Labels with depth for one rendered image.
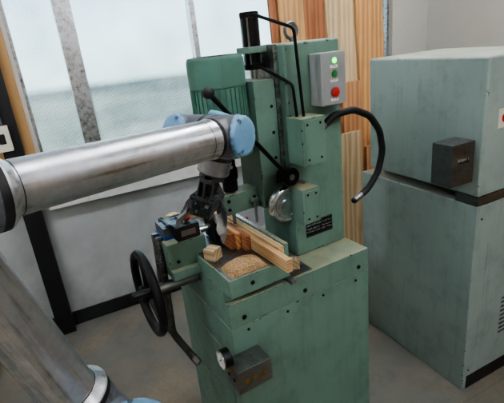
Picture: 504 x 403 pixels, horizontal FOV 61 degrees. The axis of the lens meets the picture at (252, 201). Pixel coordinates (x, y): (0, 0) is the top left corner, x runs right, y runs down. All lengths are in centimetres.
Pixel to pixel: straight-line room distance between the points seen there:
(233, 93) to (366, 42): 200
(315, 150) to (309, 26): 170
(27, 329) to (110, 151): 35
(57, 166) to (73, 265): 214
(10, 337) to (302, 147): 91
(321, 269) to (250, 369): 40
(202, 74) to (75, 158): 66
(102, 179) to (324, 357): 119
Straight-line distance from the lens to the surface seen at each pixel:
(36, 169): 70
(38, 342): 91
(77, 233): 275
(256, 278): 130
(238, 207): 144
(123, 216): 276
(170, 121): 105
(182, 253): 142
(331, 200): 158
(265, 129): 140
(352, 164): 297
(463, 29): 361
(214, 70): 129
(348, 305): 166
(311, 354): 165
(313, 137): 136
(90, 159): 73
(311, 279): 148
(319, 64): 139
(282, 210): 142
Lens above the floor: 153
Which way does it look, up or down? 20 degrees down
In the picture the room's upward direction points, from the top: 6 degrees counter-clockwise
